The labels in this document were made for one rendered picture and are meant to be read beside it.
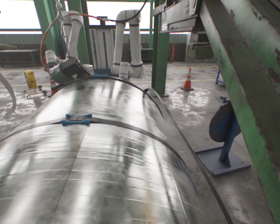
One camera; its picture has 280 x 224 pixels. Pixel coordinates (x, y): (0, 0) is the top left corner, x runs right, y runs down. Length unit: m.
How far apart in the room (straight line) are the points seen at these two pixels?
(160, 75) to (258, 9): 4.19
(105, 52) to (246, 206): 2.49
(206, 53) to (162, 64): 2.95
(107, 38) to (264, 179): 2.09
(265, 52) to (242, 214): 1.95
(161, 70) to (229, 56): 4.07
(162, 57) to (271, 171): 4.23
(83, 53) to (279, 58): 4.28
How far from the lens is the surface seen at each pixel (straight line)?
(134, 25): 1.81
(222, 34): 0.52
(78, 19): 2.04
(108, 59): 2.21
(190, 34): 11.38
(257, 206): 2.31
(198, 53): 1.56
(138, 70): 1.91
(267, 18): 0.36
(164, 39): 4.40
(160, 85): 4.59
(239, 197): 2.28
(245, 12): 0.42
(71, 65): 1.37
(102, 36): 2.19
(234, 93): 0.39
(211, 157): 2.60
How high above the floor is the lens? 1.66
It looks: 27 degrees down
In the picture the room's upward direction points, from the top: straight up
